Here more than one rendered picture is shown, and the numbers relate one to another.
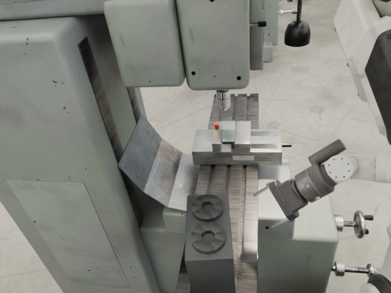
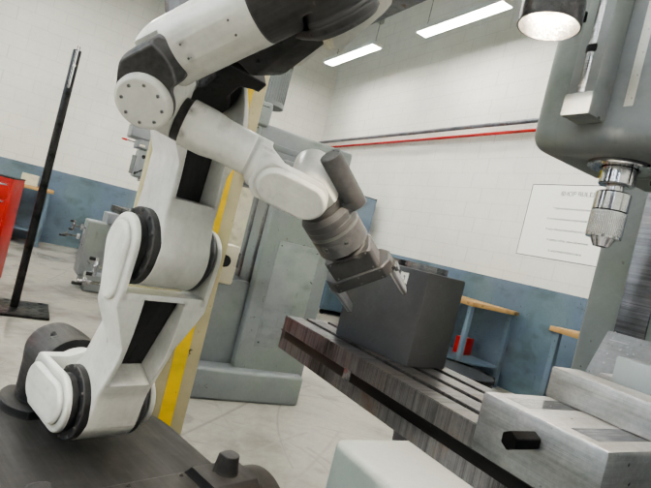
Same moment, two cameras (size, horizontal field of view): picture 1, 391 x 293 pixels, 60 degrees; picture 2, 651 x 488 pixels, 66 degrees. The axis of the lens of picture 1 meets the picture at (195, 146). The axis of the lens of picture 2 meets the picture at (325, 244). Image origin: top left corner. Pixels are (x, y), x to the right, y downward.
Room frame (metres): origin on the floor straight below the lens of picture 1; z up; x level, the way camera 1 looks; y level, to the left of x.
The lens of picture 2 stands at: (1.23, -0.89, 1.10)
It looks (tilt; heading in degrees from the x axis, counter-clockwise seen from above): 0 degrees down; 136
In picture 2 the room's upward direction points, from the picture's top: 14 degrees clockwise
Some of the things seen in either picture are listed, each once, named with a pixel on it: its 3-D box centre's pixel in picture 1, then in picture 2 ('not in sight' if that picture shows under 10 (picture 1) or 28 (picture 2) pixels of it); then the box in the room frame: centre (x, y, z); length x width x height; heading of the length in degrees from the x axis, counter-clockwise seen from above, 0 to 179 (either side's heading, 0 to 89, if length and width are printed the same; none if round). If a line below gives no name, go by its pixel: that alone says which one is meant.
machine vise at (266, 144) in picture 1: (237, 142); (622, 433); (1.08, -0.17, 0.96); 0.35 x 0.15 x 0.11; 77
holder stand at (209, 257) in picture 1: (210, 243); (398, 306); (0.59, 0.00, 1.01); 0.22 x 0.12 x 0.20; 174
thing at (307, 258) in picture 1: (238, 245); not in sight; (0.98, -0.14, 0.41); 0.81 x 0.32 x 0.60; 77
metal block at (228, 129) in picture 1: (228, 131); (645, 387); (1.08, -0.14, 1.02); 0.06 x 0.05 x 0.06; 167
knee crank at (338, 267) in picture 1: (359, 270); not in sight; (0.73, -0.60, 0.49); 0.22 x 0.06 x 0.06; 77
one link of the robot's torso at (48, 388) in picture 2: not in sight; (92, 390); (0.19, -0.44, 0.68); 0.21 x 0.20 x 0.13; 2
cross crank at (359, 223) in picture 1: (349, 224); not in sight; (0.87, -0.60, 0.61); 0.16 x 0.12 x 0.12; 77
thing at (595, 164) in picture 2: not in sight; (620, 167); (0.98, -0.12, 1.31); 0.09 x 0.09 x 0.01
